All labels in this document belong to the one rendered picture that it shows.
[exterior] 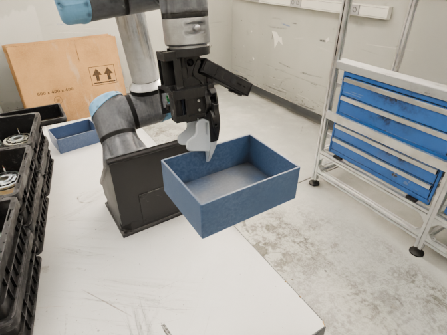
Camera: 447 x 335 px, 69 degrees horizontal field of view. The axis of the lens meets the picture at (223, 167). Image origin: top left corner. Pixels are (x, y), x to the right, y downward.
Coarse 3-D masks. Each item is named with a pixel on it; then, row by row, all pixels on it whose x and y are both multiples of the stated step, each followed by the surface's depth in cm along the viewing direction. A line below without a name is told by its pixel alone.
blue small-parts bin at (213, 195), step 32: (192, 160) 62; (224, 160) 66; (256, 160) 67; (288, 160) 58; (192, 192) 61; (224, 192) 61; (256, 192) 53; (288, 192) 58; (192, 224) 53; (224, 224) 52
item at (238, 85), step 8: (200, 64) 55; (208, 64) 54; (216, 64) 55; (200, 72) 55; (208, 72) 55; (216, 72) 55; (224, 72) 56; (232, 72) 57; (216, 80) 57; (224, 80) 57; (232, 80) 57; (240, 80) 58; (248, 80) 61; (232, 88) 58; (240, 88) 59; (248, 88) 59
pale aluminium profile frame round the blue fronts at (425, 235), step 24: (408, 24) 219; (336, 48) 196; (336, 72) 203; (336, 120) 209; (384, 144) 184; (408, 144) 174; (384, 192) 195; (384, 216) 200; (432, 216) 173; (432, 240) 178
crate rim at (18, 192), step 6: (0, 150) 103; (6, 150) 104; (30, 150) 104; (24, 156) 100; (30, 156) 102; (24, 162) 97; (30, 162) 101; (24, 168) 94; (18, 174) 91; (24, 174) 92; (18, 180) 89; (24, 180) 91; (18, 186) 87; (24, 186) 90; (18, 192) 84; (0, 198) 82; (18, 198) 85
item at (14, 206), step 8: (0, 200) 81; (8, 200) 82; (16, 200) 81; (16, 208) 80; (8, 216) 77; (16, 216) 79; (8, 224) 74; (8, 232) 72; (0, 240) 70; (8, 240) 71; (0, 248) 68; (8, 248) 70; (0, 256) 66; (8, 256) 69; (0, 264) 64; (0, 272) 63; (0, 280) 63
